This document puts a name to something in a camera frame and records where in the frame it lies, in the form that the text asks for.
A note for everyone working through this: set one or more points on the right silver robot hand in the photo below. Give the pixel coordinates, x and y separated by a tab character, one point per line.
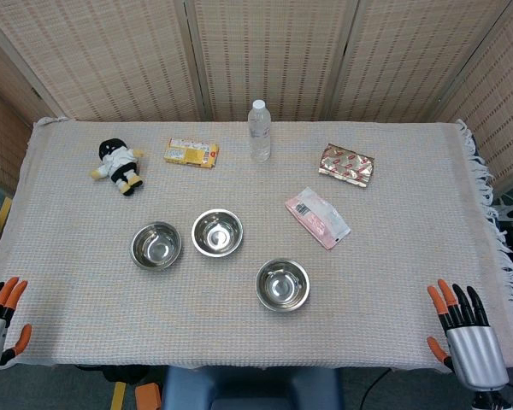
476	356

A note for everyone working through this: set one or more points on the stainless steel bowl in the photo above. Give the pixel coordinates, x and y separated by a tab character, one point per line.
283	285
156	245
217	232

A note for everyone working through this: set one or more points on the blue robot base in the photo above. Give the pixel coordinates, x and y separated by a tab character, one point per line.
252	390

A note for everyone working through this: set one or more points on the beige woven tablecloth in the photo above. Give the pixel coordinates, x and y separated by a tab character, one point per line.
367	299

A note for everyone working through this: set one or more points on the orange block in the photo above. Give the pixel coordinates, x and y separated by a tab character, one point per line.
148	397

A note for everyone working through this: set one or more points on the woven folding screen panel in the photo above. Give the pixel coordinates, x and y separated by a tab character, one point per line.
273	47
4	136
410	55
496	98
102	55

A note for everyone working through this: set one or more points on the pink and white snack packet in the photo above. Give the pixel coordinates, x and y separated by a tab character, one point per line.
318	218

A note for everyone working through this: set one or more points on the black and white plush doll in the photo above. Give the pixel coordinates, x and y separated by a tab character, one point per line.
117	162

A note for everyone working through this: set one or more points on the gold and red snack pack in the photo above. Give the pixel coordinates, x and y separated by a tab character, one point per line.
347	165

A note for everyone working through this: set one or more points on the yellow biscuit pack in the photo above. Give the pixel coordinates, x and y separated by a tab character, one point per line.
191	153

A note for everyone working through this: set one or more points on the clear plastic water bottle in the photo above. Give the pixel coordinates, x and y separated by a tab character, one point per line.
259	134

